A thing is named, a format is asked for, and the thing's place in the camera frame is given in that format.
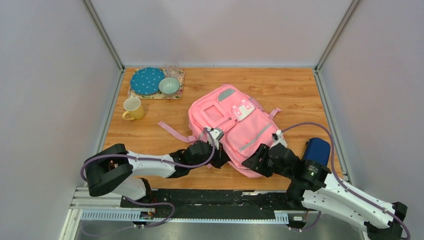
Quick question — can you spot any blue dotted plate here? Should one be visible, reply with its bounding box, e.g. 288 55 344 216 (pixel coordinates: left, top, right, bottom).
130 67 165 96

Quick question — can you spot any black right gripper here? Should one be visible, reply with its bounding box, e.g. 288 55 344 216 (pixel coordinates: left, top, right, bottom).
240 144 292 180

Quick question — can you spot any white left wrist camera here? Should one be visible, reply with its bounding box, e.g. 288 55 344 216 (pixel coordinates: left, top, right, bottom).
203 126 225 150

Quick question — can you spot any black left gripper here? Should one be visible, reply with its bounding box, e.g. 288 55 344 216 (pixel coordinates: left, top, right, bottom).
189 140 233 171

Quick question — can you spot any pink backpack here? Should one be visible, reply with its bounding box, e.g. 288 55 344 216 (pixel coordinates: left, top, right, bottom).
159 84 288 178

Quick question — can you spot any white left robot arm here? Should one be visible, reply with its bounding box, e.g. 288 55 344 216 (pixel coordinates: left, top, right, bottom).
80 140 230 208

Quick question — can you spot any yellow mug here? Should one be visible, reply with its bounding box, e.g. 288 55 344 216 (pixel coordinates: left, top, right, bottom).
122 97 145 121

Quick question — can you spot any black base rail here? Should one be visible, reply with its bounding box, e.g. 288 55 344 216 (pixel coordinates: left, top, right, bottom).
139 188 315 228

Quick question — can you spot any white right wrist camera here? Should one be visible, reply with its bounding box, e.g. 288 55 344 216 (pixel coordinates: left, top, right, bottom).
270 129 288 148

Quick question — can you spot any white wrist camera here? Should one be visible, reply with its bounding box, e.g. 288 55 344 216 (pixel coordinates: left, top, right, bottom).
270 129 288 148
203 126 225 150

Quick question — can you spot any clear drinking glass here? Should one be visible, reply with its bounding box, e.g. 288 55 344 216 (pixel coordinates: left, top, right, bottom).
164 60 180 78

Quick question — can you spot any floral tray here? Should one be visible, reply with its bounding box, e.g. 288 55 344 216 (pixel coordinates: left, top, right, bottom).
127 68 186 100

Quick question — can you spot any blue zip pencil case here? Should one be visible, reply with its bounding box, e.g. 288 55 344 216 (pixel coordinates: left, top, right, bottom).
302 137 331 166

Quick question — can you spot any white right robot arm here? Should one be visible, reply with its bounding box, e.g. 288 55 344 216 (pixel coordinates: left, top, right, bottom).
242 143 408 240

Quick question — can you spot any light green bowl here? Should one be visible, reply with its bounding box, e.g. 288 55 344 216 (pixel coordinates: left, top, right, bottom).
158 77 181 95

